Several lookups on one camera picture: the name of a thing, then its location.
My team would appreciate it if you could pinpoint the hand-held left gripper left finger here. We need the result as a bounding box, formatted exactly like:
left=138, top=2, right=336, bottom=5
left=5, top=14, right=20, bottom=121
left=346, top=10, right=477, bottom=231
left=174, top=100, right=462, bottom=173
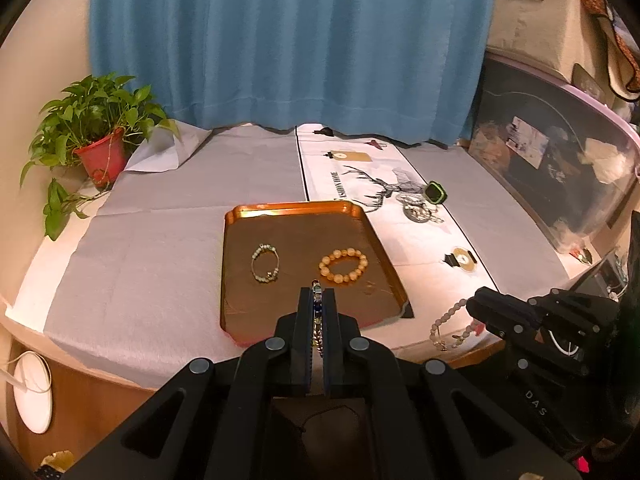
left=65, top=287, right=314, bottom=480

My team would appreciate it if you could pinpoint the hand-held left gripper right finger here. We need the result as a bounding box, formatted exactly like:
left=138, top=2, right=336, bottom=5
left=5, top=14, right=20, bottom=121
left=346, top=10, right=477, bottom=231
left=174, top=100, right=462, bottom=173
left=323, top=288, right=582, bottom=480

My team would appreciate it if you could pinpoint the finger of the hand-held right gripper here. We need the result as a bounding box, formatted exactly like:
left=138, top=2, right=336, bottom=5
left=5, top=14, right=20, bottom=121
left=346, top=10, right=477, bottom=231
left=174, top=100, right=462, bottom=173
left=472, top=287, right=618, bottom=341
left=467, top=305, right=591, bottom=376

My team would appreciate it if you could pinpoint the pink bead bracelet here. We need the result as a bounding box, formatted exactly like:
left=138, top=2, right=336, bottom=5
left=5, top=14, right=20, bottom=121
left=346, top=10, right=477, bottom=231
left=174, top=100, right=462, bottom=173
left=429, top=297, right=483, bottom=352

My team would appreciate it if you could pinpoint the orange metal tray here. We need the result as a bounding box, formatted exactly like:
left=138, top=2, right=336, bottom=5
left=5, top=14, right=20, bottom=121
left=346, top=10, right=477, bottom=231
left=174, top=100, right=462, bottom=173
left=220, top=200, right=412, bottom=348

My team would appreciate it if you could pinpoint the dark box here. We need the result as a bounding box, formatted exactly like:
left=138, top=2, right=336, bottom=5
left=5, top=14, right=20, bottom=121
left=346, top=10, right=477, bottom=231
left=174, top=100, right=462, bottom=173
left=570, top=251, right=632, bottom=302

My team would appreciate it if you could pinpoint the clear storage box pink lid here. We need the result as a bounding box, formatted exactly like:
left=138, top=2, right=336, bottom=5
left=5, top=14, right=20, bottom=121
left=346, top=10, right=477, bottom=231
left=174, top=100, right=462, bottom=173
left=467, top=52, right=640, bottom=256

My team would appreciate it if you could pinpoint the deer print table runner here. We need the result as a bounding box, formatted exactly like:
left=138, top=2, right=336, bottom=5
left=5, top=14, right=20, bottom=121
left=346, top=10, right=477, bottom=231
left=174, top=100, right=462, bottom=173
left=295, top=125, right=501, bottom=356

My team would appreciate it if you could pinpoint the potted green plant red pot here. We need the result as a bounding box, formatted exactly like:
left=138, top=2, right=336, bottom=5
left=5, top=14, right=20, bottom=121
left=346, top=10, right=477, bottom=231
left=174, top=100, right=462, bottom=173
left=20, top=74, right=181, bottom=241

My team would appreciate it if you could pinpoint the patterned cloth bag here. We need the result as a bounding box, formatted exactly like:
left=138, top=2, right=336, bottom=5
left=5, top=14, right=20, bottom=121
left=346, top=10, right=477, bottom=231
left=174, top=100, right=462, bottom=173
left=575, top=0, right=640, bottom=101

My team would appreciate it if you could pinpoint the crumpled yellow bag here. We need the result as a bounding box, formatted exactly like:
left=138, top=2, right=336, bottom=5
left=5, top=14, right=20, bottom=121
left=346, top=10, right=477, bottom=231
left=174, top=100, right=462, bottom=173
left=40, top=451, right=76, bottom=473

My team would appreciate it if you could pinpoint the white round lamp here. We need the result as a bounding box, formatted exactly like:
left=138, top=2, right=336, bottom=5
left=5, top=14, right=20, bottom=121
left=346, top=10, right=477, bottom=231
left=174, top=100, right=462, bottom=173
left=12, top=352, right=53, bottom=435

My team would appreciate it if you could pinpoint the beige fabric storage box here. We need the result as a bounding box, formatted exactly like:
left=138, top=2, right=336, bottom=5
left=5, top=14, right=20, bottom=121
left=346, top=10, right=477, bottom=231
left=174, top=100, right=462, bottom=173
left=485, top=0, right=616, bottom=86

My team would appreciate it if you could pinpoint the blue curtain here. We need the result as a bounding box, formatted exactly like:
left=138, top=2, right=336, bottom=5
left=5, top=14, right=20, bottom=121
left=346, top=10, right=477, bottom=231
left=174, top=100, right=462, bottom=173
left=89, top=0, right=566, bottom=148

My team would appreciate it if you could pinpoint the green white bead bracelet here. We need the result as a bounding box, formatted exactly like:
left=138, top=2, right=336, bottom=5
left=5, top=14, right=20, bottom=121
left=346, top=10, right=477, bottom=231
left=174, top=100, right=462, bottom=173
left=251, top=243, right=281, bottom=283

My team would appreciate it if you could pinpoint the orange bead bracelet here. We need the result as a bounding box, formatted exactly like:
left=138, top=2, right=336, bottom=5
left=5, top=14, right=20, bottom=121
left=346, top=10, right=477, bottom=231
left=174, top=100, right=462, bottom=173
left=318, top=246, right=369, bottom=283

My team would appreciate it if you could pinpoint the silver chain jewelry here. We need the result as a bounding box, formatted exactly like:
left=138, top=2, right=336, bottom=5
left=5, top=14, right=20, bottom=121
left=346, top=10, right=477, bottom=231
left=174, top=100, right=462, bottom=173
left=397, top=192, right=446, bottom=225

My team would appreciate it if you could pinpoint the white cable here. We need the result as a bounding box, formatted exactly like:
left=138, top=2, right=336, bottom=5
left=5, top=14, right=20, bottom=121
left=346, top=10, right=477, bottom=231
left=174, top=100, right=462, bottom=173
left=0, top=367, right=27, bottom=392

